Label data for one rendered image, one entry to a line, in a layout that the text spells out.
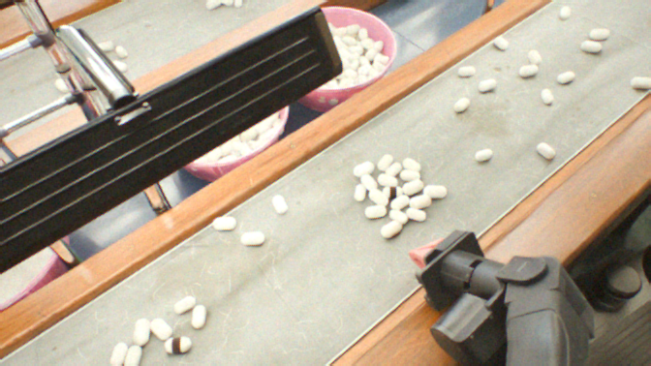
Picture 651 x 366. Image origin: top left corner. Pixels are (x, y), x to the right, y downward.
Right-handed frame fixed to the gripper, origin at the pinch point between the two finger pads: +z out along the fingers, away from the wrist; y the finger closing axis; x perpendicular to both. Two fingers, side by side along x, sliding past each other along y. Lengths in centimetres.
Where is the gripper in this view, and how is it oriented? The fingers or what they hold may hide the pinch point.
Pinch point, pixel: (414, 256)
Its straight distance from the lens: 76.5
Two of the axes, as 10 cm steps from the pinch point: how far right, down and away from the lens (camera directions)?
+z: -4.5, -0.9, 8.9
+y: -7.7, 5.3, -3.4
